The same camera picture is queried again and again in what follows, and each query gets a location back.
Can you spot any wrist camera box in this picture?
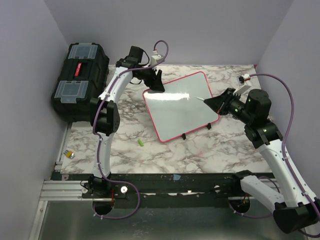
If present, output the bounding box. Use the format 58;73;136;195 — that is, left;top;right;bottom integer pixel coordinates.
150;50;164;67
233;73;252;96

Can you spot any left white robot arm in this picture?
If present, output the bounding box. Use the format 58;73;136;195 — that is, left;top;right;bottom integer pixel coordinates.
82;46;165;198

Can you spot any pink-framed whiteboard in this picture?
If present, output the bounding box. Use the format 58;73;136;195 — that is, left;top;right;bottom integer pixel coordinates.
142;71;220;143

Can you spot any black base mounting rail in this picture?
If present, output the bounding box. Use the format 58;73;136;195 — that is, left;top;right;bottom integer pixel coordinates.
51;172;281;208

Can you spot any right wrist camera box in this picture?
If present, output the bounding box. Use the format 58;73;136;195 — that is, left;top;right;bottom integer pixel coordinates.
233;73;252;96

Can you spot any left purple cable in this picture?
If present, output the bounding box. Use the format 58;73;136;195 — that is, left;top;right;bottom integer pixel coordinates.
92;40;170;221

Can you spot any blue tape piece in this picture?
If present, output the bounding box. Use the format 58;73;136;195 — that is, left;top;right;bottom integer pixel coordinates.
173;174;181;181

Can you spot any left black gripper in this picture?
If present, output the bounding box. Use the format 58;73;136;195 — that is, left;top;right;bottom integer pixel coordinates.
134;64;165;92

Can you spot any purple cable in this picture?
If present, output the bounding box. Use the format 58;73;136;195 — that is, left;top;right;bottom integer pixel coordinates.
92;40;170;221
228;72;320;238

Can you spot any black plastic toolbox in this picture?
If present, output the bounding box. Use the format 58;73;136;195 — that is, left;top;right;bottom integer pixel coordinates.
50;42;110;123

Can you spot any aluminium extrusion frame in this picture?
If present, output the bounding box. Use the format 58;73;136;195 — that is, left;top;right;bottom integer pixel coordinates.
29;122;95;240

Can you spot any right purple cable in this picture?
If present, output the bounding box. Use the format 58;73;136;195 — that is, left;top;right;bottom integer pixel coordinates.
228;72;320;238

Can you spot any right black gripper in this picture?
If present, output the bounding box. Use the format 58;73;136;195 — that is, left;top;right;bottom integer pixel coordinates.
204;87;254;124

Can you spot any green marker cap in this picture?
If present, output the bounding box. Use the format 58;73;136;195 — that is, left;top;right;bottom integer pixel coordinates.
137;139;144;147

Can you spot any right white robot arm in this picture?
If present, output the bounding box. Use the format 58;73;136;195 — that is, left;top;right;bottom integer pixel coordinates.
203;88;320;234

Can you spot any small yellow metal clip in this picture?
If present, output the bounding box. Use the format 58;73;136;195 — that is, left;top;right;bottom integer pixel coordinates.
63;149;75;159

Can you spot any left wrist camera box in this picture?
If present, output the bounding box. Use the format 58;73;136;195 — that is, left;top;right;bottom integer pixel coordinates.
150;50;164;67

